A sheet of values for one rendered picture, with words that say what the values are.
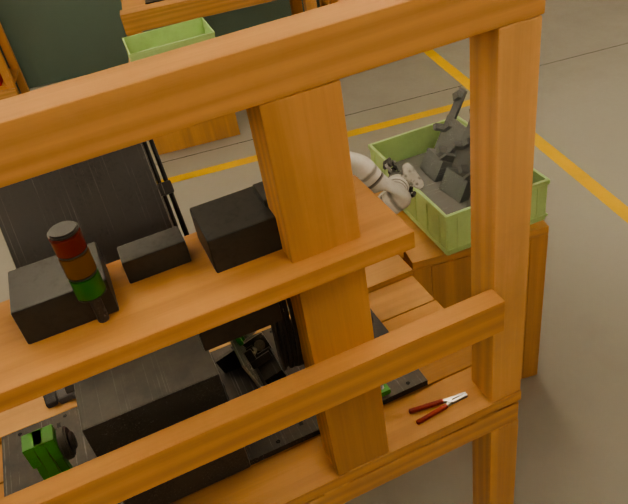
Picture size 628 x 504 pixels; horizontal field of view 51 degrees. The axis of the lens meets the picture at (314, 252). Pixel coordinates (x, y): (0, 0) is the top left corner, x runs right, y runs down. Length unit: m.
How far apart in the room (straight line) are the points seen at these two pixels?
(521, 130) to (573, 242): 2.47
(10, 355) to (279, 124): 0.59
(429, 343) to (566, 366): 1.73
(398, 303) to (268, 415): 0.83
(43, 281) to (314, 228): 0.48
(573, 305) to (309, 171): 2.41
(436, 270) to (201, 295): 1.37
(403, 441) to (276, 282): 0.70
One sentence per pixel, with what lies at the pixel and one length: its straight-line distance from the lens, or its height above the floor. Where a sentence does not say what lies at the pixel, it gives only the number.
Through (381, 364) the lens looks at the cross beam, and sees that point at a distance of 1.39.
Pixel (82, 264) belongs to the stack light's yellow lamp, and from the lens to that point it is 1.12.
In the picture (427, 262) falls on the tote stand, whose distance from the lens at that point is 2.38.
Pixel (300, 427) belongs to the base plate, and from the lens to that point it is 1.76.
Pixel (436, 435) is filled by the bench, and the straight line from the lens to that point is 1.76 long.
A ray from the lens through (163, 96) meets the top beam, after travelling 1.00.
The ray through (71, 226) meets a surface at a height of 1.73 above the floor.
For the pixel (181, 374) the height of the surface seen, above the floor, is 1.24.
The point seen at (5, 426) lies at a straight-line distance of 2.10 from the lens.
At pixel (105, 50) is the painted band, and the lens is 7.19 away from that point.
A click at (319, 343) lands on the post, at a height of 1.32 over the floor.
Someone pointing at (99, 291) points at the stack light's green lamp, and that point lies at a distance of 1.16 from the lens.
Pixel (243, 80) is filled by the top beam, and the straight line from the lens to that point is 1.02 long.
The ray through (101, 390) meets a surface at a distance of 1.54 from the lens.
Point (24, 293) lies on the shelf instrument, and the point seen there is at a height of 1.62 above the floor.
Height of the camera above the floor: 2.27
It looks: 37 degrees down
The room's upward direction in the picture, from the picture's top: 11 degrees counter-clockwise
